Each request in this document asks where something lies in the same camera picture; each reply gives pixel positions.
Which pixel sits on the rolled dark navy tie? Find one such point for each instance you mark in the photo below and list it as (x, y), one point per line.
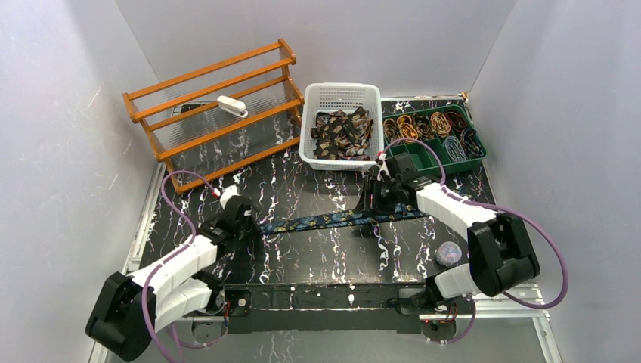
(471, 144)

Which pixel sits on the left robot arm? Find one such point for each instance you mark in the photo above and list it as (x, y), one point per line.
(132, 309)

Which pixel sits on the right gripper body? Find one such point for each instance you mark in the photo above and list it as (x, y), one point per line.
(367, 205)

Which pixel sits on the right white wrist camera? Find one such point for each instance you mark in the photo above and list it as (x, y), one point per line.
(383, 174)

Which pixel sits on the rolled yellow tie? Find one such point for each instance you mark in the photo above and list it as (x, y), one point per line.
(406, 127)

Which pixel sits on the rolled light blue tie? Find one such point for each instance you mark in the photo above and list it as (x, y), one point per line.
(454, 149)

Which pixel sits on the orange wooden rack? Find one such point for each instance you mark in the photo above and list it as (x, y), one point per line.
(187, 129)

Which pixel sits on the blue floral tie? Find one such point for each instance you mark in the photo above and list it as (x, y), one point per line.
(340, 219)

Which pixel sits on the rolled multicolour tie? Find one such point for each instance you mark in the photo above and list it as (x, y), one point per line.
(391, 130)

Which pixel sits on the rolled dark red tie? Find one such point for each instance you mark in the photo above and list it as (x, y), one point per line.
(457, 122)

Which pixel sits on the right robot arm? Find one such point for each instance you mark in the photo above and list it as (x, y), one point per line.
(501, 255)

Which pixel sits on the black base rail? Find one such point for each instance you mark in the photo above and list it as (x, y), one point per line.
(405, 308)

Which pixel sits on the dark brown patterned tie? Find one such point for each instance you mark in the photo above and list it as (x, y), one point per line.
(342, 136)

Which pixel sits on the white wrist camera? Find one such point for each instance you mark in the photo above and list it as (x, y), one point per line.
(383, 174)
(228, 192)

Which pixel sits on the white stapler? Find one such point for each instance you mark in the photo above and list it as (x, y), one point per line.
(232, 106)

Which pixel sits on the rolled orange brown tie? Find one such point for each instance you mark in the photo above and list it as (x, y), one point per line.
(440, 124)

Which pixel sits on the rolled dark brown tie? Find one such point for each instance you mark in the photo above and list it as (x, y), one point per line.
(423, 127)

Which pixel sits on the green divided tray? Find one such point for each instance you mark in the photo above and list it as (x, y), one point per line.
(428, 160)

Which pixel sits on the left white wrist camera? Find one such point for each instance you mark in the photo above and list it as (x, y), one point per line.
(228, 192)

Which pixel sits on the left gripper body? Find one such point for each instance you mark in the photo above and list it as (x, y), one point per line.
(252, 226)

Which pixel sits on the clear round tape roll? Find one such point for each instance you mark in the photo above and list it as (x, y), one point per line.
(448, 254)

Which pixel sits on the white plastic basket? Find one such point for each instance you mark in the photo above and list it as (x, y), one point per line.
(347, 97)

